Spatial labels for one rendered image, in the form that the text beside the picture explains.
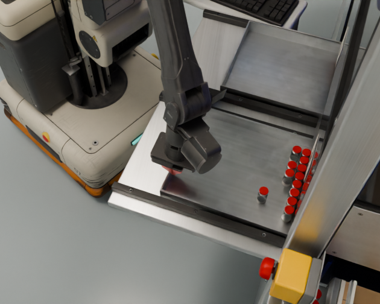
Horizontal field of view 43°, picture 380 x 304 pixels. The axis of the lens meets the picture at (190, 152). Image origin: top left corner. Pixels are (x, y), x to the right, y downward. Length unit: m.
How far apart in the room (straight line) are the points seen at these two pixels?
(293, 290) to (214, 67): 0.68
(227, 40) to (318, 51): 0.26
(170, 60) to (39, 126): 1.26
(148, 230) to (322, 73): 1.03
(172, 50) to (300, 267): 0.44
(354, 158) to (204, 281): 1.36
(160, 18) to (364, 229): 0.49
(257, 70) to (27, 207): 1.24
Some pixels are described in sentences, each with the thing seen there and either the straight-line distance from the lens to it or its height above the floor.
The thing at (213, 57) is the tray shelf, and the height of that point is 0.88.
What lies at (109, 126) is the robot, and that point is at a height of 0.28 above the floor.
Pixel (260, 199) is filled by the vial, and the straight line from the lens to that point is 1.09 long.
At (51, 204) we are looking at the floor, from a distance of 2.17.
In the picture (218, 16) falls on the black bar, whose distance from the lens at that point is 1.47.
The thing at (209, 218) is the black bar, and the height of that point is 0.90.
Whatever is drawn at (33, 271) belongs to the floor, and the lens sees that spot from 2.06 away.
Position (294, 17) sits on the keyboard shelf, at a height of 0.80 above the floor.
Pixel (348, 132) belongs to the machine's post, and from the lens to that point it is 0.64.
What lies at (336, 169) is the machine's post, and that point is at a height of 1.29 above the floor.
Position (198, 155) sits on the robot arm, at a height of 1.09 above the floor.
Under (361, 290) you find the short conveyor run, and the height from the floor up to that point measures 0.93.
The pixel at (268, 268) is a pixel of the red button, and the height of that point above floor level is 1.01.
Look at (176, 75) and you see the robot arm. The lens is 0.86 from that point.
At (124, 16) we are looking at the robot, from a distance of 1.62.
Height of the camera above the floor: 1.86
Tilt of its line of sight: 57 degrees down
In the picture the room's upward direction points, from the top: 1 degrees clockwise
